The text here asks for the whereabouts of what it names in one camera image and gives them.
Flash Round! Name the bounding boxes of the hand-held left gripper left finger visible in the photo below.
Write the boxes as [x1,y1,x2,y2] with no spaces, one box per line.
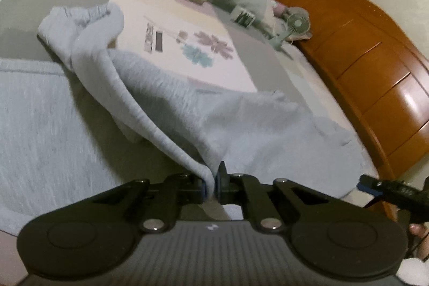
[94,173,206,233]

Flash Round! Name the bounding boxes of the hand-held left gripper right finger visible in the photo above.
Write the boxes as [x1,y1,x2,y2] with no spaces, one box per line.
[214,162,332,233]

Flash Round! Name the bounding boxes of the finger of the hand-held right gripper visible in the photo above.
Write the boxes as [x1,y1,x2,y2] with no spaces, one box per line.
[357,174,429,206]

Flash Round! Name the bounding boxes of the light grey sweatpants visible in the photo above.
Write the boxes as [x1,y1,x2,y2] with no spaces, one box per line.
[0,3,376,236]

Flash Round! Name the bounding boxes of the person's right forearm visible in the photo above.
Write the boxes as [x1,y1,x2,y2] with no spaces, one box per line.
[399,257,429,286]

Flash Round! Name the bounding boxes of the person's right hand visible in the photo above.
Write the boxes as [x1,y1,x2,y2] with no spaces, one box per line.
[409,222,429,238]

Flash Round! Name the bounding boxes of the wooden headboard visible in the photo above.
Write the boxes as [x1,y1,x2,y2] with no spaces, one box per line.
[268,0,429,223]

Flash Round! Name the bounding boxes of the small tissue pack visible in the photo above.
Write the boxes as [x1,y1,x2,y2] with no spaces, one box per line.
[231,6,257,28]

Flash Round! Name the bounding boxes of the green handheld fan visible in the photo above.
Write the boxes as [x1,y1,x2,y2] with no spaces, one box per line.
[268,6,310,50]

